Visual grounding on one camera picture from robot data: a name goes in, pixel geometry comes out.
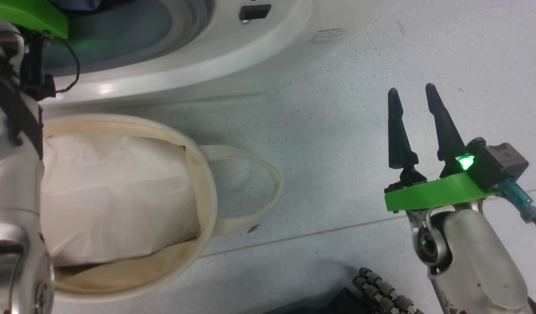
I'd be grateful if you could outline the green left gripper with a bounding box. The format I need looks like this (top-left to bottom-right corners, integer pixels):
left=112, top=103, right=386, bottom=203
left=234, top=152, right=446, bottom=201
left=0, top=0, right=69, bottom=39

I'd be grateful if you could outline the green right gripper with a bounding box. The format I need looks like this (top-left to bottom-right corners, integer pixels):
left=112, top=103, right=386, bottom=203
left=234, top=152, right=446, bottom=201
left=384, top=83, right=499, bottom=213

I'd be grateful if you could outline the grey rubber door gasket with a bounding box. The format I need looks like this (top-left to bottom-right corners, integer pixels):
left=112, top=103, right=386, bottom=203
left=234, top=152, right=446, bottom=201
left=41, top=0, right=214, bottom=77

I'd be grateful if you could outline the white front-load washing machine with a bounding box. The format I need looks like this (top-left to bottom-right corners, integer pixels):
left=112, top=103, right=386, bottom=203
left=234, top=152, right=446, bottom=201
left=0, top=0, right=382, bottom=107

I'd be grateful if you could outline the cream canvas laundry basket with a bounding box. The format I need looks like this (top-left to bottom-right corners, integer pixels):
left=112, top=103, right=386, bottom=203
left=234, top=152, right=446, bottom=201
left=41, top=113, right=284, bottom=304

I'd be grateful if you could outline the white pillow filler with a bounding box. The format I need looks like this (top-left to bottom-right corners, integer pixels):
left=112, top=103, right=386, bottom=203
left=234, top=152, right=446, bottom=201
left=41, top=133, right=201, bottom=267

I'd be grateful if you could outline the thin black left gripper wire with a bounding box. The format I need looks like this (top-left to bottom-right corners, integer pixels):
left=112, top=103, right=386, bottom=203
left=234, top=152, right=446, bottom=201
left=41, top=37, right=81, bottom=95

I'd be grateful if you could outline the right cable with teal connector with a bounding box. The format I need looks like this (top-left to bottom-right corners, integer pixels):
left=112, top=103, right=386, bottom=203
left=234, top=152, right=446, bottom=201
left=497, top=179, right=536, bottom=242

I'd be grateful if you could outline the black cable chain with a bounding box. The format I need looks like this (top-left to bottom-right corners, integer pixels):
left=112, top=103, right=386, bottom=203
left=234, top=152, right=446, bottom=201
left=353, top=267, right=425, bottom=314

